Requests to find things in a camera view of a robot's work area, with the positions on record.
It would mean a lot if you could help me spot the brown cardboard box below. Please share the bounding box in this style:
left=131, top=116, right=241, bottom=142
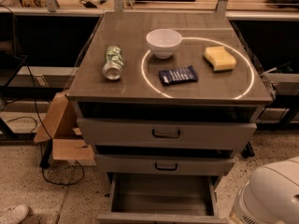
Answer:
left=34, top=91, right=95, bottom=168

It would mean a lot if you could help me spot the yellow sponge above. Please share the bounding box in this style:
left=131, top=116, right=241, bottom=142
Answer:
left=204, top=46, right=236, bottom=72

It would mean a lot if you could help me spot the grey top drawer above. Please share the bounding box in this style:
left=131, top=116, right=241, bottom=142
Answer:
left=78, top=118, right=256, bottom=150

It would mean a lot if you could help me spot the white ceramic bowl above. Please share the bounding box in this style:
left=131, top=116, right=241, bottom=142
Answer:
left=146, top=29, right=182, bottom=59

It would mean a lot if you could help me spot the grey middle drawer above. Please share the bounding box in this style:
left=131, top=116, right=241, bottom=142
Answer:
left=94, top=154, right=234, bottom=176

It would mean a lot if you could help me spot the dark blue snack packet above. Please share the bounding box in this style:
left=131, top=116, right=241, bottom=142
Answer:
left=159, top=65, right=198, bottom=86

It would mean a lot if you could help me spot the grey drawer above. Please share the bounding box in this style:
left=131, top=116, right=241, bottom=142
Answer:
left=78, top=118, right=256, bottom=150
left=98, top=174, right=229, bottom=224
left=94, top=154, right=234, bottom=176

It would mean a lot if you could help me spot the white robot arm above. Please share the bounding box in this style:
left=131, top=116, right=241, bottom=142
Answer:
left=230, top=157, right=299, bottom=224

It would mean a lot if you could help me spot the white sneaker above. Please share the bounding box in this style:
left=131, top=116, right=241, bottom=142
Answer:
left=0, top=204, right=30, bottom=224

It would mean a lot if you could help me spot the black floor cable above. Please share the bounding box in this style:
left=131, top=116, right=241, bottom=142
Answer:
left=0, top=3, right=86, bottom=187

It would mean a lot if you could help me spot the green soda can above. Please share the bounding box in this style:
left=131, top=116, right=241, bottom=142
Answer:
left=102, top=46, right=124, bottom=80

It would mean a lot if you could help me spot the grey bottom drawer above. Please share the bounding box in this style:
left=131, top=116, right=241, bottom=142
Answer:
left=98, top=174, right=229, bottom=224

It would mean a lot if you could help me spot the grey drawer cabinet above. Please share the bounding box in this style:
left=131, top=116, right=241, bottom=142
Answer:
left=65, top=11, right=274, bottom=185

